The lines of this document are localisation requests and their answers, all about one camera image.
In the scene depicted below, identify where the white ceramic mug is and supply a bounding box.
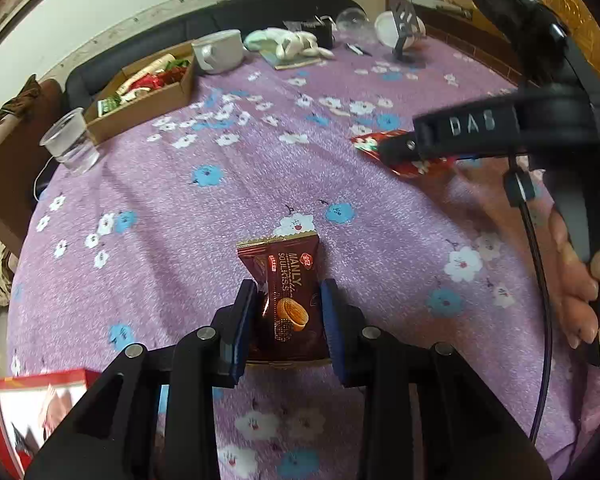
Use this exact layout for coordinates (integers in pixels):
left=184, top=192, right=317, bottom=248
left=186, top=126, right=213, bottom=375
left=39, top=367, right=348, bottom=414
left=192, top=29, right=245, bottom=75

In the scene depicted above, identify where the red snack box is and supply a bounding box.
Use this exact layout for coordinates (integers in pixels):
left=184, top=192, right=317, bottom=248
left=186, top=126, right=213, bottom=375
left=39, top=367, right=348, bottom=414
left=0, top=368, right=99, bottom=479

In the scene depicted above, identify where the person's right hand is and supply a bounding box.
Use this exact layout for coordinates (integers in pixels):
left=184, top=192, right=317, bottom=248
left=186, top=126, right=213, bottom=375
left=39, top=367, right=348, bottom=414
left=548, top=208, right=600, bottom=349

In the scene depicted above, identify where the white bowl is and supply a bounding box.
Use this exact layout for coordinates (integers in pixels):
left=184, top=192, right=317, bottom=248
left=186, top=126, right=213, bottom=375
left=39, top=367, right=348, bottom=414
left=374, top=11, right=427, bottom=52

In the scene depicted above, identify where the white plush toy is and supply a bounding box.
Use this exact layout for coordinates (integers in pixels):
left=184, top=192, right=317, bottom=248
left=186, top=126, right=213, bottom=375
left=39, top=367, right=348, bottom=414
left=244, top=27, right=335, bottom=61

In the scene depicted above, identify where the black phone stand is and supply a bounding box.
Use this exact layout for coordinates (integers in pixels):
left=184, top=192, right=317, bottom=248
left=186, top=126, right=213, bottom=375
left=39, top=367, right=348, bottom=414
left=389, top=0, right=418, bottom=62

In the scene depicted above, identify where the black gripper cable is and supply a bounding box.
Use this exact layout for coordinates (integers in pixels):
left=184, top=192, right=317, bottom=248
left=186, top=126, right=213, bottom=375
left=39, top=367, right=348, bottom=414
left=502, top=154, right=556, bottom=446

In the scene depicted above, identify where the pink sleeve right forearm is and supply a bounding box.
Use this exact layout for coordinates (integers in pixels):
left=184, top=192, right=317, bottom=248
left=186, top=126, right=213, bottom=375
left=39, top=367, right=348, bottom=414
left=529, top=353, right=600, bottom=480

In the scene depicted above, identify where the black sofa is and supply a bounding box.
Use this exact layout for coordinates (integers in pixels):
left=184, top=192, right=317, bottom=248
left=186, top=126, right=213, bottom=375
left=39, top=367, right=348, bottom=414
left=62, top=0, right=358, bottom=112

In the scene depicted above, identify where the clear plastic cup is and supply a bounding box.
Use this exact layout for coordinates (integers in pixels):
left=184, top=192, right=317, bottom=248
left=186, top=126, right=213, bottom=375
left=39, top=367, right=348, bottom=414
left=40, top=107, right=99, bottom=174

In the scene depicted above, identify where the black small cup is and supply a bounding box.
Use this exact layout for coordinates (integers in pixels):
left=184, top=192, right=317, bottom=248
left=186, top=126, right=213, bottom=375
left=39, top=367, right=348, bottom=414
left=311, top=22, right=334, bottom=50

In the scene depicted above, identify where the purple floral tablecloth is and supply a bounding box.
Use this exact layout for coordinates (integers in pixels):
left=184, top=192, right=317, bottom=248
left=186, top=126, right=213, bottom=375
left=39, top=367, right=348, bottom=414
left=7, top=39, right=543, bottom=428

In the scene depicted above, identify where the red floral snack packet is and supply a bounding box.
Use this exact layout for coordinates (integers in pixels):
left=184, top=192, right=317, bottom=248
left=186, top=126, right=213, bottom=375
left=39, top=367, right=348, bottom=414
left=350, top=130, right=456, bottom=179

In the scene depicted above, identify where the cardboard snack tray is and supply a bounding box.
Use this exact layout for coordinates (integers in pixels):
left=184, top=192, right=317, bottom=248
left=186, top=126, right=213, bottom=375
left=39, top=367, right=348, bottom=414
left=83, top=42, right=196, bottom=145

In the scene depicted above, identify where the clear glass bowl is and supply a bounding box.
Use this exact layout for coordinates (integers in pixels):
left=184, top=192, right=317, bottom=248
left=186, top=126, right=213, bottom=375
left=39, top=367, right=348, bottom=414
left=336, top=6, right=370, bottom=32

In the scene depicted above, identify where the brown chair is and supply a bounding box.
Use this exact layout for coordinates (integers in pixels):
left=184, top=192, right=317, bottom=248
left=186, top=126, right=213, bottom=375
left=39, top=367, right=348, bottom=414
left=0, top=79, right=62, bottom=256

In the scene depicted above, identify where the brown chocolate pie packet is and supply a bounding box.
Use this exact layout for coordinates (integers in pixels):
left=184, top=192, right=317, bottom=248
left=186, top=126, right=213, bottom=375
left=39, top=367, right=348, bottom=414
left=237, top=231, right=329, bottom=364

